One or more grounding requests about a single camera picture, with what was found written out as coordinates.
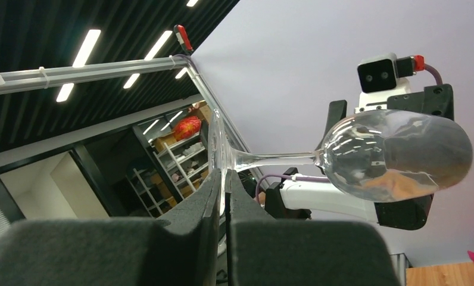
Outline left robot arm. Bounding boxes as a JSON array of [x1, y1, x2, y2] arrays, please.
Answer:
[[263, 83, 454, 231]]

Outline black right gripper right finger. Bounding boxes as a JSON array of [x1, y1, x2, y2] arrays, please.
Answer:
[[225, 170, 400, 285]]

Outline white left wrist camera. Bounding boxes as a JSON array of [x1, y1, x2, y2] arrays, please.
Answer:
[[354, 52, 425, 114]]

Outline wine glass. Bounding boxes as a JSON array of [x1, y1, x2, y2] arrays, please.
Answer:
[[207, 110, 473, 203]]

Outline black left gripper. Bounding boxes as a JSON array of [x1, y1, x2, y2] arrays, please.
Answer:
[[317, 84, 454, 150]]

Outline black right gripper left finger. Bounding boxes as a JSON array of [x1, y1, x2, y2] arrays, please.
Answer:
[[0, 169, 221, 285]]

